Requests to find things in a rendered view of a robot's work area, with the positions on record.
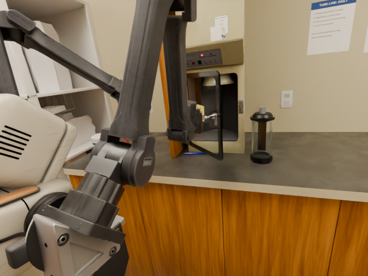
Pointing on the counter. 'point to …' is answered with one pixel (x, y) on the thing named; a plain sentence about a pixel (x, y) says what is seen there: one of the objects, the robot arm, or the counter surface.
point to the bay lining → (230, 105)
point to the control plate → (203, 58)
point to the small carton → (217, 33)
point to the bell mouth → (226, 78)
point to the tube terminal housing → (235, 27)
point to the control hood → (225, 46)
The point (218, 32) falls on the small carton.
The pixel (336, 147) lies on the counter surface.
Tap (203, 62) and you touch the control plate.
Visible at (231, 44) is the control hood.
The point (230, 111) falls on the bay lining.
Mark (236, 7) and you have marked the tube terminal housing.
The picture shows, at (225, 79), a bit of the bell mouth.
